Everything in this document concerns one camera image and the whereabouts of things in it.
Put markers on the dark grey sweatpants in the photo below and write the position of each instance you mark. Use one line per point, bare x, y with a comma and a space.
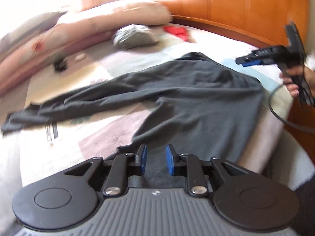
172, 98

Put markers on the grey bundled cloth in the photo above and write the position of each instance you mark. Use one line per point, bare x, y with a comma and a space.
133, 36

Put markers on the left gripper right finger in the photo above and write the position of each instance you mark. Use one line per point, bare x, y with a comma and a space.
190, 167

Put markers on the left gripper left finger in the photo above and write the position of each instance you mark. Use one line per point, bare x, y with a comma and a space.
123, 167

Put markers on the white earbud case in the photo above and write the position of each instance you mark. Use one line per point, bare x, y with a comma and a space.
80, 57

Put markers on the black hair claw clip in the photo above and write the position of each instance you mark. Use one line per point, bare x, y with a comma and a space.
60, 65

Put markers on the grey floral pillow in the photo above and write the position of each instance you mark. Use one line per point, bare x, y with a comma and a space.
28, 30

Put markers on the person's right hand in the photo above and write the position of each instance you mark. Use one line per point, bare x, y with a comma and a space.
295, 76

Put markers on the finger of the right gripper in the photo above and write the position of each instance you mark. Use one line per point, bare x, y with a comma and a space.
251, 63
250, 58

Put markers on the pink floral folded quilt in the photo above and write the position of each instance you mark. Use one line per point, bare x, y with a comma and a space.
25, 60

